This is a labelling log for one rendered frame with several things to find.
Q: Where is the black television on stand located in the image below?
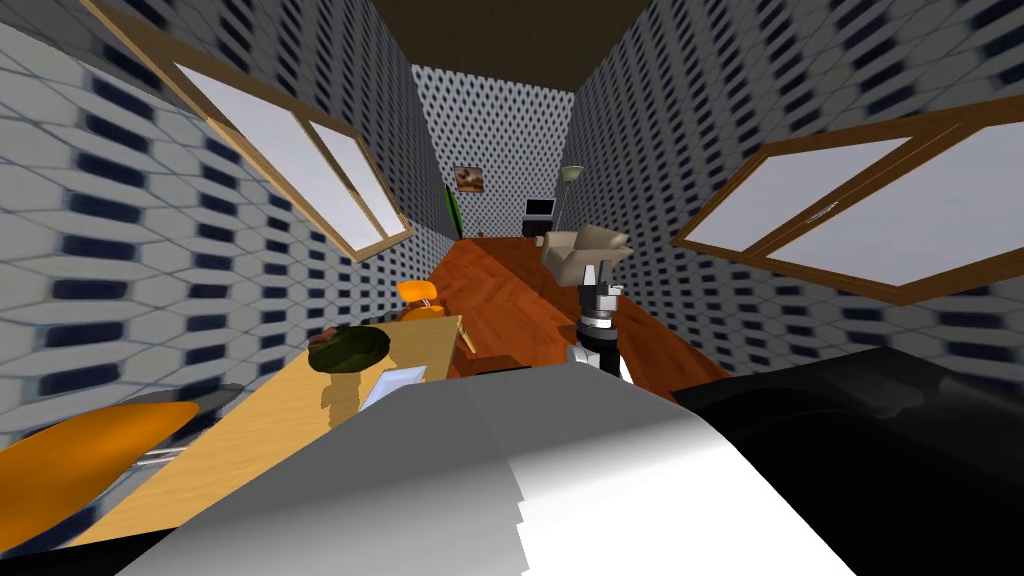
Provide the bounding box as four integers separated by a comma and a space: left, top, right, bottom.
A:
522, 198, 558, 239

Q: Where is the light wooden table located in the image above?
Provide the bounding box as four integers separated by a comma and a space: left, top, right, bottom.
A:
67, 314, 478, 550

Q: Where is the pale blue flat rectangle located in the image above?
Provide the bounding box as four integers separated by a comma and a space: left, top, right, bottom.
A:
357, 365, 429, 414

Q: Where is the beige armchair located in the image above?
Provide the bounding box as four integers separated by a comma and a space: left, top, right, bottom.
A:
540, 224, 634, 288

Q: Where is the brown framed window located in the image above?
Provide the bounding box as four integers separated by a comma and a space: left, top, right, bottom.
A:
669, 95, 1024, 308
79, 0, 417, 265

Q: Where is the orange chair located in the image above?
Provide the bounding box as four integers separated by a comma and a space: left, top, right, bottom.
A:
396, 279, 449, 323
0, 382, 246, 555

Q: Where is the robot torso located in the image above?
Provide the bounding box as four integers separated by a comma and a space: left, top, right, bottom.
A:
115, 363, 857, 576

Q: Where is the dark green bowl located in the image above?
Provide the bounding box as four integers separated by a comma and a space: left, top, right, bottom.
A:
307, 325, 393, 376

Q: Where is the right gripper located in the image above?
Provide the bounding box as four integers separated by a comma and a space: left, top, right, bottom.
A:
581, 262, 626, 310

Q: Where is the green plant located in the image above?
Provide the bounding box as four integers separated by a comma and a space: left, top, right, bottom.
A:
444, 184, 465, 241

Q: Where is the floor lamp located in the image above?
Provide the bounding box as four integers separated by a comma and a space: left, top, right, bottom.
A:
553, 164, 586, 235

